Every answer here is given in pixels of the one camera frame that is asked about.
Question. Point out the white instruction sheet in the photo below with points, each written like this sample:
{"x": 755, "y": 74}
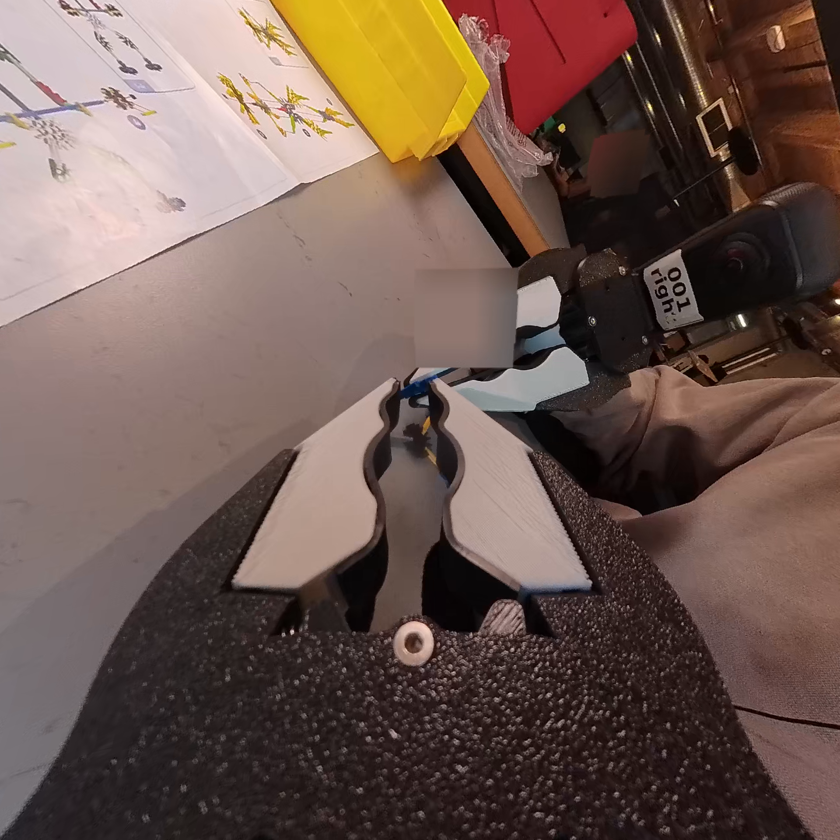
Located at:
{"x": 131, "y": 164}

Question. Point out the white framed screen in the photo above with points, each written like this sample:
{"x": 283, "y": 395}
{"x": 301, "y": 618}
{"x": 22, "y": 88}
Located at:
{"x": 715, "y": 128}

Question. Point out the clear plastic bag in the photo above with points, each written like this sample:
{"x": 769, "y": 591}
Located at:
{"x": 505, "y": 131}

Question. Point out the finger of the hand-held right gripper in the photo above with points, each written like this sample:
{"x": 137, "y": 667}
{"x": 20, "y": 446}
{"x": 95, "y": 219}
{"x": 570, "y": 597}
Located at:
{"x": 551, "y": 377}
{"x": 538, "y": 305}

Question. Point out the yellow parts bin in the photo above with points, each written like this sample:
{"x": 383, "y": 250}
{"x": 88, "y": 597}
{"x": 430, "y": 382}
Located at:
{"x": 394, "y": 65}

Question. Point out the red felt bag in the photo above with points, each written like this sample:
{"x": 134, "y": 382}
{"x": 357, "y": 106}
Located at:
{"x": 558, "y": 52}

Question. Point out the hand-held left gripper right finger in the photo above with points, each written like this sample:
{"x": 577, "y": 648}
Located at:
{"x": 512, "y": 512}

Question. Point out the blue toy connector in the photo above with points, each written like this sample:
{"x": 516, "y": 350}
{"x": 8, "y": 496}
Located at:
{"x": 417, "y": 390}

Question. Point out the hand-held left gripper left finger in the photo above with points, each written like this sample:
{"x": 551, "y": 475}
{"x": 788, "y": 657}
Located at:
{"x": 315, "y": 512}

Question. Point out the grey desk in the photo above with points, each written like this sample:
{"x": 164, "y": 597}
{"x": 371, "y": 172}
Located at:
{"x": 197, "y": 394}

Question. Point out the blue yellow toy rod model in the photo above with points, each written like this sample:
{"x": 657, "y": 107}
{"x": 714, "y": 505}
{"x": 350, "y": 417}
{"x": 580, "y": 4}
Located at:
{"x": 415, "y": 434}

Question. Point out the person's right forearm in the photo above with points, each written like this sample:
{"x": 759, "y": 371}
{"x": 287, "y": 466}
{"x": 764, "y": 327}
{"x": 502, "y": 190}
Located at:
{"x": 689, "y": 420}

